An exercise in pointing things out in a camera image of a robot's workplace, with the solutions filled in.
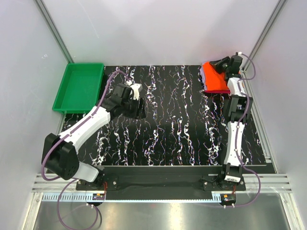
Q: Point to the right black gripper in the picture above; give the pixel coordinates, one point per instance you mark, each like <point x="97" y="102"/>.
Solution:
<point x="216" y="64"/>

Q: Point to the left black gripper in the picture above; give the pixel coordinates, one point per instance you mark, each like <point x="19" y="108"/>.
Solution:
<point x="138" y="113"/>

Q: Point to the orange t shirt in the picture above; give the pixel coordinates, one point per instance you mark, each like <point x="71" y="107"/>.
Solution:
<point x="214" y="80"/>

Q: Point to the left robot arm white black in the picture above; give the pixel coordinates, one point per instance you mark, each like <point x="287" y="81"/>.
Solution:
<point x="60" y="151"/>

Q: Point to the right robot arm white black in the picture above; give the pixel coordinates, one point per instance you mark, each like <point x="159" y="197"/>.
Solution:
<point x="236" y="114"/>

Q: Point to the folded purple t shirt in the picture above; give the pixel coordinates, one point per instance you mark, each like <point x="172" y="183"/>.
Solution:
<point x="203" y="79"/>

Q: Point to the folded pink t shirt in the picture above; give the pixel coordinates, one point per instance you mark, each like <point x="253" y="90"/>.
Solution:
<point x="218" y="91"/>

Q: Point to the green plastic bin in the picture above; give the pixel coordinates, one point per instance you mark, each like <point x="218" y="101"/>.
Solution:
<point x="79" y="88"/>

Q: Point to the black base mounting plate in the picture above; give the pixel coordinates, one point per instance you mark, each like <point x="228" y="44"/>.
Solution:
<point x="160" y="182"/>

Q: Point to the left small circuit board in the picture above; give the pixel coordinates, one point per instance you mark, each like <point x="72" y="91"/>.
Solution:
<point x="99" y="196"/>

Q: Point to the small circuit board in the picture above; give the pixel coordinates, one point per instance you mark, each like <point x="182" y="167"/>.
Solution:
<point x="228" y="198"/>
<point x="99" y="196"/>

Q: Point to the right small circuit board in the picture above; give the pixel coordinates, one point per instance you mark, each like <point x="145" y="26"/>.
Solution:
<point x="228" y="198"/>

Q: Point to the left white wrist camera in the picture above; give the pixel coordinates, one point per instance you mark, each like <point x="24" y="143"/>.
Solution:
<point x="136" y="89"/>

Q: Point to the aluminium frame rail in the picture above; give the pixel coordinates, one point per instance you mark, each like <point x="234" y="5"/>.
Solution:
<point x="67" y="192"/>

